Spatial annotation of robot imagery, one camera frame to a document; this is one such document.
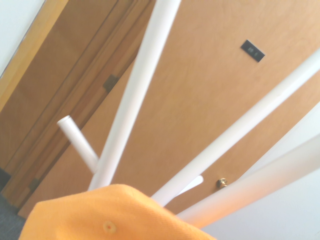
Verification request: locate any yellow smiley baseball cap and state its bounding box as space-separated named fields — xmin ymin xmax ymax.
xmin=18 ymin=184 xmax=217 ymax=240

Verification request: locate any white coat rack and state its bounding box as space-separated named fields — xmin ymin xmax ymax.
xmin=56 ymin=0 xmax=320 ymax=228

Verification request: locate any brown wooden door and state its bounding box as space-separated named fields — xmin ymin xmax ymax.
xmin=17 ymin=0 xmax=320 ymax=219

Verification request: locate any metal door hinge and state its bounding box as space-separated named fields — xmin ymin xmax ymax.
xmin=102 ymin=74 xmax=119 ymax=91
xmin=29 ymin=177 xmax=41 ymax=191

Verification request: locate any small black door sign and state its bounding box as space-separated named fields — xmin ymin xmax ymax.
xmin=240 ymin=39 xmax=266 ymax=63

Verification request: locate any wooden door frame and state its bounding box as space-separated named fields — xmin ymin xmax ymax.
xmin=0 ymin=0 xmax=156 ymax=208

